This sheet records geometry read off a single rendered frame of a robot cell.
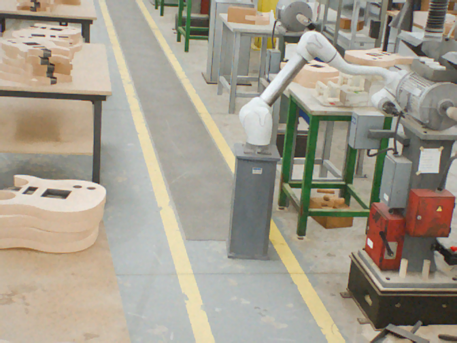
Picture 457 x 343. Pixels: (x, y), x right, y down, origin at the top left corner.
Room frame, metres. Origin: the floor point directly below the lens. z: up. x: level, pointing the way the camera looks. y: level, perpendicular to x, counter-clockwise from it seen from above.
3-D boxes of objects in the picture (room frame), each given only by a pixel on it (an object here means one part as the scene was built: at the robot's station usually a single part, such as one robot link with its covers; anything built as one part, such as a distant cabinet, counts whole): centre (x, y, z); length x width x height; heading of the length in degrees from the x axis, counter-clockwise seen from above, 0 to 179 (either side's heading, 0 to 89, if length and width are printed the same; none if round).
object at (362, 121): (4.57, -0.80, 0.99); 0.24 x 0.21 x 0.26; 12
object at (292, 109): (5.91, -0.42, 0.45); 0.05 x 0.05 x 0.90; 12
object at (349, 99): (5.66, -0.78, 0.98); 0.27 x 0.16 x 0.09; 16
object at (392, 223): (4.43, -0.91, 0.49); 0.25 x 0.12 x 0.37; 12
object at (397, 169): (4.44, -0.92, 0.93); 0.15 x 0.10 x 0.55; 12
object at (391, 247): (4.29, -0.91, 0.47); 0.12 x 0.03 x 0.18; 102
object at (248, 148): (5.07, -0.17, 0.73); 0.22 x 0.18 x 0.06; 5
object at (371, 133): (4.58, -0.86, 1.02); 0.19 x 0.04 x 0.04; 102
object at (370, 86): (5.69, -0.93, 1.02); 0.27 x 0.15 x 0.17; 16
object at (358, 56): (5.70, -0.93, 1.23); 0.40 x 0.35 x 0.04; 130
